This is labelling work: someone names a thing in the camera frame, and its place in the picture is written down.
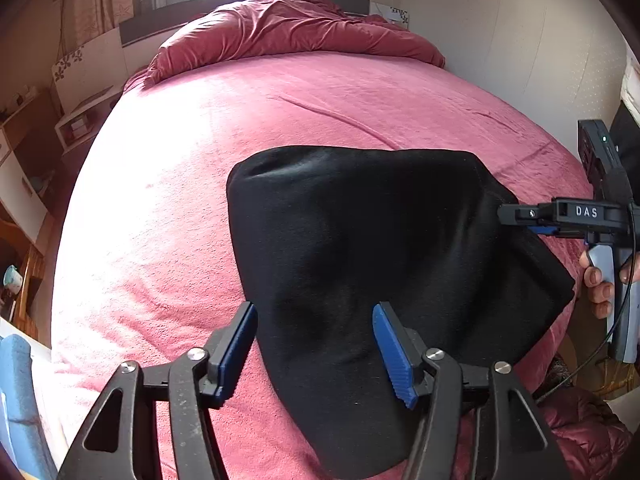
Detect red duvet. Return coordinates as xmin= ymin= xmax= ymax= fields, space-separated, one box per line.
xmin=143 ymin=0 xmax=446 ymax=89

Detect brown wooden side table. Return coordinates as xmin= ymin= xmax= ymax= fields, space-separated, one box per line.
xmin=1 ymin=220 xmax=46 ymax=340

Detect person's leg patterned trousers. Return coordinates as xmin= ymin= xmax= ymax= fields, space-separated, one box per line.
xmin=537 ymin=356 xmax=639 ymax=479

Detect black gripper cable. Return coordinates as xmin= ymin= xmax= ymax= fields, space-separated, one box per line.
xmin=534 ymin=204 xmax=640 ymax=403

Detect white wooden cabinet desk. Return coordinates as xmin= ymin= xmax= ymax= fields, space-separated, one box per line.
xmin=1 ymin=90 xmax=63 ymax=254

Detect person's right hand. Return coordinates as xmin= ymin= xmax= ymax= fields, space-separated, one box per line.
xmin=579 ymin=252 xmax=614 ymax=320

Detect dark bed headboard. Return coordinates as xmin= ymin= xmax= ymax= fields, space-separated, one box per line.
xmin=118 ymin=0 xmax=371 ymax=47

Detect teal lidded container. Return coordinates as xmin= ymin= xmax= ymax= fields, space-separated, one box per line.
xmin=2 ymin=264 xmax=24 ymax=295

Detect white grey nightstand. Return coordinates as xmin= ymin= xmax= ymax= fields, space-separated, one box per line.
xmin=52 ymin=28 xmax=127 ymax=150

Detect black embroidered pants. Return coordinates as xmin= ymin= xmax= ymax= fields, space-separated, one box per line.
xmin=227 ymin=146 xmax=574 ymax=479

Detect blue yellow sofa chair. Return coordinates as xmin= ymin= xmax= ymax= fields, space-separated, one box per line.
xmin=1 ymin=334 xmax=58 ymax=479

